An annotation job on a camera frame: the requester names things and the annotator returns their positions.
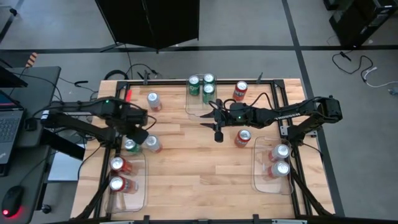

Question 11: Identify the black laptop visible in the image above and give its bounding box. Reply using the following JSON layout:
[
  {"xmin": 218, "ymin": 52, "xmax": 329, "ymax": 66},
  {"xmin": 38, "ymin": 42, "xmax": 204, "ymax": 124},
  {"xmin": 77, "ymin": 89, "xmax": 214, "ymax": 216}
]
[{"xmin": 0, "ymin": 89, "xmax": 25, "ymax": 177}]

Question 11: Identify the black aluminium rig frame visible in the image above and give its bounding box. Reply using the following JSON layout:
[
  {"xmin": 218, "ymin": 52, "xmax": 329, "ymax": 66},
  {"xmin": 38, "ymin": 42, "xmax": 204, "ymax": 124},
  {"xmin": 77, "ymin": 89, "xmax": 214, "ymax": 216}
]
[{"xmin": 73, "ymin": 78, "xmax": 336, "ymax": 224}]

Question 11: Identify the black flat panel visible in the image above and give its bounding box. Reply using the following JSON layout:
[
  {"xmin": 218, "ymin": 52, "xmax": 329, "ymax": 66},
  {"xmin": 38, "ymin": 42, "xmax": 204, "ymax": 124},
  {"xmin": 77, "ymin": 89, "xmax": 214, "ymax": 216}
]
[{"xmin": 0, "ymin": 65, "xmax": 29, "ymax": 88}]

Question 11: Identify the clear plastic bin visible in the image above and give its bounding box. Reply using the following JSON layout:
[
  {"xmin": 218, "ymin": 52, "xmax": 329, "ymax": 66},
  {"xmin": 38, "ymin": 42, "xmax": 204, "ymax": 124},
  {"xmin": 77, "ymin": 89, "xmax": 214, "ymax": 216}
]
[
  {"xmin": 251, "ymin": 136, "xmax": 294, "ymax": 196},
  {"xmin": 104, "ymin": 151, "xmax": 149, "ymax": 214},
  {"xmin": 185, "ymin": 73, "xmax": 218, "ymax": 118}
]

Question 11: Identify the black adapter box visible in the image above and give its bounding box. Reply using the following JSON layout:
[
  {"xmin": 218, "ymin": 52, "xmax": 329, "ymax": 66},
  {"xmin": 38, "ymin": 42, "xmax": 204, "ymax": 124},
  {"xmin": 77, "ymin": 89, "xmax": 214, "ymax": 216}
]
[{"xmin": 24, "ymin": 117, "xmax": 38, "ymax": 131}]

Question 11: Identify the grey desk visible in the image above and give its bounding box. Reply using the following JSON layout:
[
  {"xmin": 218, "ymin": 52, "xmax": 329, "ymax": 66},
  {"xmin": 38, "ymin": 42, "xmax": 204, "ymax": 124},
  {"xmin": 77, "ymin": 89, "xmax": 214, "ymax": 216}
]
[{"xmin": 0, "ymin": 65, "xmax": 62, "ymax": 224}]

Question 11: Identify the black floor cable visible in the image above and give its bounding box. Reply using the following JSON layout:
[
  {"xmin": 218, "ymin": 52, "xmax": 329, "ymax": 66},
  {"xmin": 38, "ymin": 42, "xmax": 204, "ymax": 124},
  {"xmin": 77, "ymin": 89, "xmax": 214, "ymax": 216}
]
[{"xmin": 331, "ymin": 51, "xmax": 374, "ymax": 82}]

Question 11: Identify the black computer mouse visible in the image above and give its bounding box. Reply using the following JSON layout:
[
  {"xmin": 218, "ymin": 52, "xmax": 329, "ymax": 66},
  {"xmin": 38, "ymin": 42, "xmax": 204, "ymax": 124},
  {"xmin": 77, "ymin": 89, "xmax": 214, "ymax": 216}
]
[{"xmin": 1, "ymin": 185, "xmax": 25, "ymax": 218}]

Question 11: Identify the orange black striped marker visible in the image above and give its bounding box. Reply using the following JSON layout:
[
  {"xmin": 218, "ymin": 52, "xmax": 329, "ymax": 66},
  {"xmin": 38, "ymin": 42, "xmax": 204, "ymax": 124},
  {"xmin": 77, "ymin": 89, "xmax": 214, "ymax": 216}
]
[{"xmin": 25, "ymin": 52, "xmax": 39, "ymax": 68}]

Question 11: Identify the black cable loop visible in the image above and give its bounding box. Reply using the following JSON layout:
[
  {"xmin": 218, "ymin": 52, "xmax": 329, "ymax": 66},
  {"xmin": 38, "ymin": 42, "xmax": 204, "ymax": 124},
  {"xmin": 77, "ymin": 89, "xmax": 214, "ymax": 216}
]
[{"xmin": 103, "ymin": 69, "xmax": 130, "ymax": 81}]

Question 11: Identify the black equipment case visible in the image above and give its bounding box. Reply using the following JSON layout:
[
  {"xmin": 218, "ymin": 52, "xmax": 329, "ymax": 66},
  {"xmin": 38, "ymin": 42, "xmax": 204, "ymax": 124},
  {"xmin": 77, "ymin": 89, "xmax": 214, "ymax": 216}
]
[{"xmin": 328, "ymin": 0, "xmax": 398, "ymax": 48}]

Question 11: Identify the black partition screen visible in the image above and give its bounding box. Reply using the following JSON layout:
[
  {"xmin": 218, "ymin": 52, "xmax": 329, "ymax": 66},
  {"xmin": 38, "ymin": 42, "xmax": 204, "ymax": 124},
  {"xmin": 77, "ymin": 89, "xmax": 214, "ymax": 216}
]
[{"xmin": 95, "ymin": 0, "xmax": 200, "ymax": 52}]

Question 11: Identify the white board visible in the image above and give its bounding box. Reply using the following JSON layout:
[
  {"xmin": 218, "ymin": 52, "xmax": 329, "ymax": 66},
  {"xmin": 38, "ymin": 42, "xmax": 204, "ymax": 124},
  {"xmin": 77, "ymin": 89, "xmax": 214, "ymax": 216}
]
[{"xmin": 47, "ymin": 144, "xmax": 85, "ymax": 182}]

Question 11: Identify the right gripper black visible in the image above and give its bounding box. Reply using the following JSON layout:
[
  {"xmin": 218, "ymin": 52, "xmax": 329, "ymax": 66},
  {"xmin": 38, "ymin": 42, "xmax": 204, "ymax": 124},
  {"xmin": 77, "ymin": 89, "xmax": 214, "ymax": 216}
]
[{"xmin": 200, "ymin": 99, "xmax": 249, "ymax": 144}]

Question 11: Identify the white floor cable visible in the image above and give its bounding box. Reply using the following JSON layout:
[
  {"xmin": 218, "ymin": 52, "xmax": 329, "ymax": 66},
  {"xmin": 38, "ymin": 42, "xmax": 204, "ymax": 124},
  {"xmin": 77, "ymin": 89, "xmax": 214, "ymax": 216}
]
[{"xmin": 361, "ymin": 66, "xmax": 398, "ymax": 90}]

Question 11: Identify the white pink soda can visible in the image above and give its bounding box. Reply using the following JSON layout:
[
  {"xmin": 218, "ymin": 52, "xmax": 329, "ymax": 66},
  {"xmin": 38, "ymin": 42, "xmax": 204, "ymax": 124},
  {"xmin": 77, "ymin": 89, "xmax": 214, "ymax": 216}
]
[
  {"xmin": 144, "ymin": 134, "xmax": 163, "ymax": 154},
  {"xmin": 268, "ymin": 144, "xmax": 291, "ymax": 162},
  {"xmin": 146, "ymin": 91, "xmax": 163, "ymax": 112},
  {"xmin": 267, "ymin": 160, "xmax": 291, "ymax": 179}
]

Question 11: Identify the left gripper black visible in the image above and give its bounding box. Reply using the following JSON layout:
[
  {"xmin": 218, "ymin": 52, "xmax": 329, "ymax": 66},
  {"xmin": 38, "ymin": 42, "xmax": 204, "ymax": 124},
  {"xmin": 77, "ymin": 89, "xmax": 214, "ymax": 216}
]
[{"xmin": 114, "ymin": 105, "xmax": 150, "ymax": 146}]

